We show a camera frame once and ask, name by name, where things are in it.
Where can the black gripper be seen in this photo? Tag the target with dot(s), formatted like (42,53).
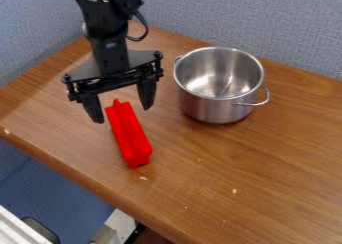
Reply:
(114,68)

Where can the red plastic block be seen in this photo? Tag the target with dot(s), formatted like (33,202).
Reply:
(131,138)

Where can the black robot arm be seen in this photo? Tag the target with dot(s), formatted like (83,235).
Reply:
(106,19)

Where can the white ribbed box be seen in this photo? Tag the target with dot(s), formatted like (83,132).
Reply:
(15,232)

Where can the metal pot with handles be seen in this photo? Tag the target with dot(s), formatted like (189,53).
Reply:
(221,83)

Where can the white table leg bracket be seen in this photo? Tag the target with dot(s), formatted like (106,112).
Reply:
(115,230)

